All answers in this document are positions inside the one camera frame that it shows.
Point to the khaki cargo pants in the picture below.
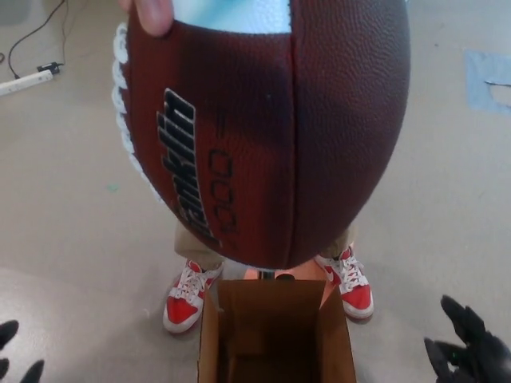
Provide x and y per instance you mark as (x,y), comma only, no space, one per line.
(193,243)

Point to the robot left black hand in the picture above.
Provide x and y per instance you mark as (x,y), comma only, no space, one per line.
(16,373)

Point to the robot right black hand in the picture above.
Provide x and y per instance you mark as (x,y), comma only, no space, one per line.
(479,355)

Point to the black hand air pump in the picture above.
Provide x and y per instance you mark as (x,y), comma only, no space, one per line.
(284,276)

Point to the black power adapter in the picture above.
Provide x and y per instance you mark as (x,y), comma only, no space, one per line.
(50,67)

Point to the brown cardboard box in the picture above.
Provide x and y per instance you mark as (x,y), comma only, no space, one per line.
(271,311)

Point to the brown leather football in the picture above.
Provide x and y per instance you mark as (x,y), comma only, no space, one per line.
(247,119)

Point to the red white sneaker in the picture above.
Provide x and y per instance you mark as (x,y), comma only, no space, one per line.
(181,309)
(359,297)

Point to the person right hand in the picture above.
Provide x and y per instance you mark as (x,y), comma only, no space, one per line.
(155,18)

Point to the blue floor tape patch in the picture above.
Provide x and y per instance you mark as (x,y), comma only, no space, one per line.
(477,84)

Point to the orange flat board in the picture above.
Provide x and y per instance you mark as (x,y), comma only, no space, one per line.
(321,279)

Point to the white power strip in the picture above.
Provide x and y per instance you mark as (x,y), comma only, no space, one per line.
(24,83)

